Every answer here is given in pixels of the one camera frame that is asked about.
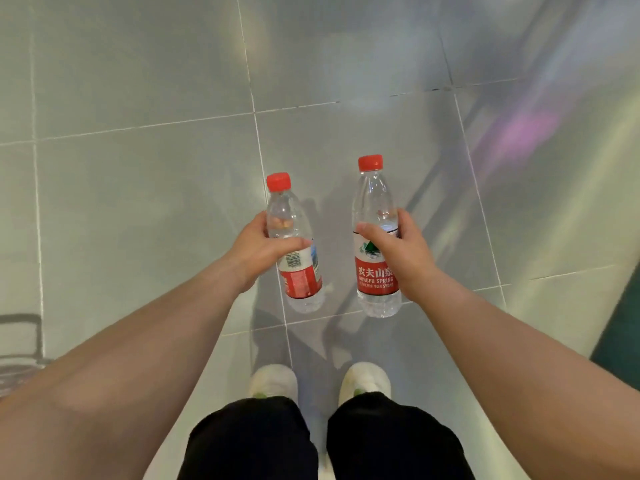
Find person's right hand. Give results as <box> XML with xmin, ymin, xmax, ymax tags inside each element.
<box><xmin>355</xmin><ymin>208</ymin><xmax>441</xmax><ymax>302</ymax></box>

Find person's left hand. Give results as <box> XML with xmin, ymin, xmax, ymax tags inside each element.
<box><xmin>225</xmin><ymin>210</ymin><xmax>313</xmax><ymax>295</ymax></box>

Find red cap water bottle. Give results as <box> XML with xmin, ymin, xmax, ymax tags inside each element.
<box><xmin>265</xmin><ymin>171</ymin><xmax>327</xmax><ymax>315</ymax></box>
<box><xmin>351</xmin><ymin>154</ymin><xmax>403</xmax><ymax>319</ymax></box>

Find person's right forearm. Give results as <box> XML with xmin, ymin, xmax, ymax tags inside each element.
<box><xmin>412</xmin><ymin>273</ymin><xmax>640</xmax><ymax>480</ymax></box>

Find person's left forearm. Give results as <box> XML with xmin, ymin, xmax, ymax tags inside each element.
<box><xmin>0</xmin><ymin>257</ymin><xmax>251</xmax><ymax>480</ymax></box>

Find person's left green shoe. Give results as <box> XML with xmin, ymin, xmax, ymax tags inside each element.
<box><xmin>247</xmin><ymin>363</ymin><xmax>300</xmax><ymax>406</ymax></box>

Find person's green shoe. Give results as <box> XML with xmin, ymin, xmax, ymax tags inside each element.
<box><xmin>337</xmin><ymin>361</ymin><xmax>393</xmax><ymax>407</ymax></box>
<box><xmin>247</xmin><ymin>363</ymin><xmax>300</xmax><ymax>406</ymax></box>

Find person's right green shoe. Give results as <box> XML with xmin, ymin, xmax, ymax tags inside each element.
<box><xmin>337</xmin><ymin>361</ymin><xmax>393</xmax><ymax>407</ymax></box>

